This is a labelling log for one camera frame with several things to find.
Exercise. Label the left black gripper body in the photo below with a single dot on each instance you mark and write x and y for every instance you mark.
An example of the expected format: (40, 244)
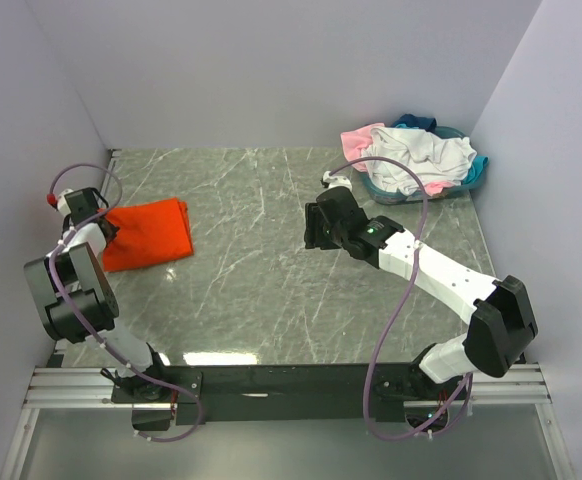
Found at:
(114, 230)

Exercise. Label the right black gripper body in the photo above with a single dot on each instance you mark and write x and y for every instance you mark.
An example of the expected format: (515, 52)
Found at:
(327, 237)

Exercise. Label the orange t shirt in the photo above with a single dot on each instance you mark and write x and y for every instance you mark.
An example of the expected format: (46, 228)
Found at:
(148, 235)

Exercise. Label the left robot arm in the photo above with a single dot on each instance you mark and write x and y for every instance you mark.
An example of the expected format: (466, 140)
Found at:
(76, 303)

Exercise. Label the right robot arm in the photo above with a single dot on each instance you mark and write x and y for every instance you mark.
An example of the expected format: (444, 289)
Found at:
(498, 313)

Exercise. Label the teal plastic basket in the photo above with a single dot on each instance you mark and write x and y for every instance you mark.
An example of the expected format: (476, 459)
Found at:
(388, 198)

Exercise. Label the pink t shirt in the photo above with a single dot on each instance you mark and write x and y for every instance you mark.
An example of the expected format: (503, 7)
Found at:
(356, 145)

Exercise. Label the dark blue t shirt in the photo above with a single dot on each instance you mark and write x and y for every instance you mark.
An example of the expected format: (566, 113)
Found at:
(411, 121)

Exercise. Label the teal t shirt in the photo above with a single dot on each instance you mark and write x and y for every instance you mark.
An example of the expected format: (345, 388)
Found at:
(476, 173)

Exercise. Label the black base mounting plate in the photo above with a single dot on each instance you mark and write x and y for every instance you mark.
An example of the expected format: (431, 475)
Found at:
(243, 393)

